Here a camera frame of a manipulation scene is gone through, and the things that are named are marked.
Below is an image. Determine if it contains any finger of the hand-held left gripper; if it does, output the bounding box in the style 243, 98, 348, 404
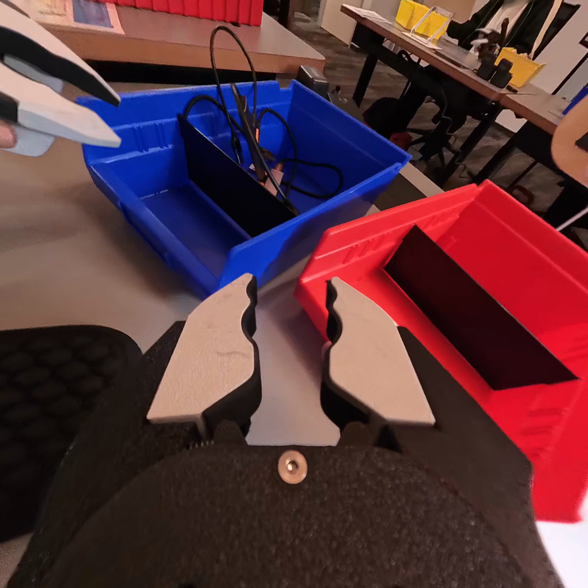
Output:
0, 62, 122, 158
0, 0, 122, 106

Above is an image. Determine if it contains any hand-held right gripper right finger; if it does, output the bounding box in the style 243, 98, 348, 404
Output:
320, 277, 436, 442

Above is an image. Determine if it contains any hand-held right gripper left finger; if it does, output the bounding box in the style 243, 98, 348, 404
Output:
146, 273, 263, 437

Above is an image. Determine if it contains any small red storage bin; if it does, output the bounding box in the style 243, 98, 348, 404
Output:
294, 180, 588, 524

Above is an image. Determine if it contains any grey usb hub black cable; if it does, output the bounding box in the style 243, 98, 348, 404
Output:
184, 25, 343, 217

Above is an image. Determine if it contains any blue storage bin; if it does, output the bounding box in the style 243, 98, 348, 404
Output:
76, 79, 412, 299
563, 85, 588, 116

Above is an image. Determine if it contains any printed paper sheet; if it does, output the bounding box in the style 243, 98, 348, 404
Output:
34, 0, 126, 36

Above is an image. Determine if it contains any black bin divider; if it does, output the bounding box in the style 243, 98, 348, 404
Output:
383, 225, 579, 391
177, 114, 299, 239

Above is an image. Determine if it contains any wooden side table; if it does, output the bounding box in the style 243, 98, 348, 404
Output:
34, 5, 326, 75

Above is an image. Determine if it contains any long ribbed red tote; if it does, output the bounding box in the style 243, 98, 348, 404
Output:
92, 0, 265, 27

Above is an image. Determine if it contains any black backpack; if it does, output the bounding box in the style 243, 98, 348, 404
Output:
362, 96, 416, 150

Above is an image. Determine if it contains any black wood-edged board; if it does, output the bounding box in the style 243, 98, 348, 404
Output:
551, 99, 588, 190

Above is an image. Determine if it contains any wooden desk with black legs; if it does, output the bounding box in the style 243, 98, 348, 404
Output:
341, 4, 588, 184

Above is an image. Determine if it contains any yellow storage bin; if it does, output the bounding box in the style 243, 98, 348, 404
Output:
494, 46, 546, 89
395, 0, 453, 40

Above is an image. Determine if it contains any clear acrylic stand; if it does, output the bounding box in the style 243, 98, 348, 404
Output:
403, 7, 454, 47

